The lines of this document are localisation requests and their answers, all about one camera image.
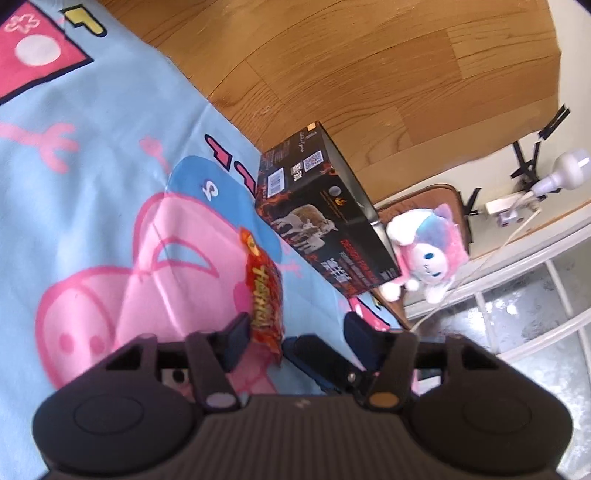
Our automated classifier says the white power strip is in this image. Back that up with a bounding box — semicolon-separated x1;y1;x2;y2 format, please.
484;194;542;228

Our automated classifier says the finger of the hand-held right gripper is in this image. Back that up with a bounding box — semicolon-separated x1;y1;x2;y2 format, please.
283;335;371;398

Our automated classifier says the red snack packet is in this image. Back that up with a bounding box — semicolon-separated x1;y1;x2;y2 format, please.
237;226;285;366

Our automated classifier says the pink and white plush toy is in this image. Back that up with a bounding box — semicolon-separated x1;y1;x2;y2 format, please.
379;203;470;305

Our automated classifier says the cartoon printed blue blanket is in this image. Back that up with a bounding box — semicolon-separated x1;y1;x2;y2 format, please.
0;0;409;402

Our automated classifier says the dark printed cardboard box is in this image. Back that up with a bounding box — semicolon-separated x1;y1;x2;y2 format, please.
254;121;402;297

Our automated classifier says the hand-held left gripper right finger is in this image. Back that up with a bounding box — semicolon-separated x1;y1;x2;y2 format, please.
344;311;513;412

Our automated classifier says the white window frame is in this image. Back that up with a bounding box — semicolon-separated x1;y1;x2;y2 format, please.
405;222;591;372

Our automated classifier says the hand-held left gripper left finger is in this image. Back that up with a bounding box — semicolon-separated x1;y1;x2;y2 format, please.
88;313;253;412

